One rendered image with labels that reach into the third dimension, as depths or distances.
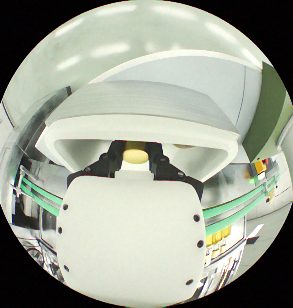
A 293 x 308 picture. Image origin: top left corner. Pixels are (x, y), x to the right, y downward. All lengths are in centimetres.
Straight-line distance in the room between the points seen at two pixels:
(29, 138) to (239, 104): 91
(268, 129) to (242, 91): 9
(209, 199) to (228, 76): 26
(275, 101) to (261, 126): 7
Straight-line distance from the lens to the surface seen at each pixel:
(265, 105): 24
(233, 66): 17
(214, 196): 29
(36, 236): 97
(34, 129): 81
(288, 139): 29
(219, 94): 16
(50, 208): 49
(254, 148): 28
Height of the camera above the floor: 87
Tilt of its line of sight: 34 degrees down
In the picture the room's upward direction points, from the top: 179 degrees counter-clockwise
